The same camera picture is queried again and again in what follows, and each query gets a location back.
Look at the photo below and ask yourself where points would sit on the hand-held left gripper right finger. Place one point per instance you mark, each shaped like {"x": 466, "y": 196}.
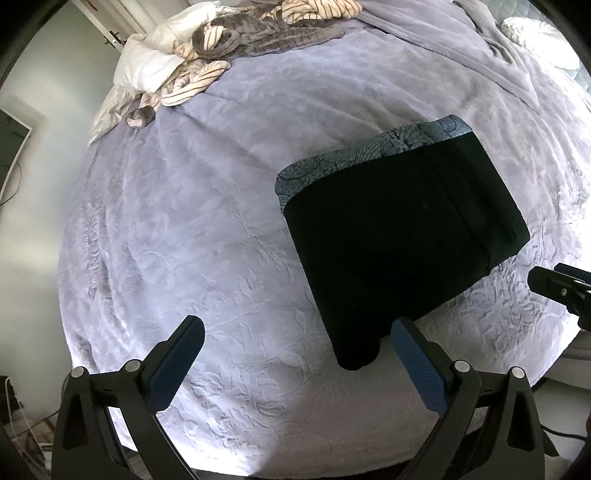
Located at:
{"x": 422, "y": 364}

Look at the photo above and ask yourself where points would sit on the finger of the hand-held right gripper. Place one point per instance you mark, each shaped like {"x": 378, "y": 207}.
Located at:
{"x": 575, "y": 273}
{"x": 561, "y": 290}

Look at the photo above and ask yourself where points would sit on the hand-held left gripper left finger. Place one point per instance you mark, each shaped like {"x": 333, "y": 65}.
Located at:
{"x": 173, "y": 369}

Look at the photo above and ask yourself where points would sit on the black pants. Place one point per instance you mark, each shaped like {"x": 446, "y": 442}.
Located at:
{"x": 392, "y": 240}

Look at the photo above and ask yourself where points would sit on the lavender embossed blanket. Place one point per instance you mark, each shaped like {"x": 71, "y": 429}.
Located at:
{"x": 207, "y": 207}

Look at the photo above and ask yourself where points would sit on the white pillow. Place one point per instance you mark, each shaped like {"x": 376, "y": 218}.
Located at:
{"x": 143, "y": 64}
{"x": 540, "y": 39}

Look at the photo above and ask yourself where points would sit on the white framed panel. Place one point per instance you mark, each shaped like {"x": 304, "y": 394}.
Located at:
{"x": 11, "y": 147}

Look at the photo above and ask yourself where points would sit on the striped beige grey cloth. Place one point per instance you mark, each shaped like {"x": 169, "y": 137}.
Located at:
{"x": 258, "y": 37}

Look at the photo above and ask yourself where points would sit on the white door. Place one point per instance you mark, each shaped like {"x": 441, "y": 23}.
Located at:
{"x": 104, "y": 21}

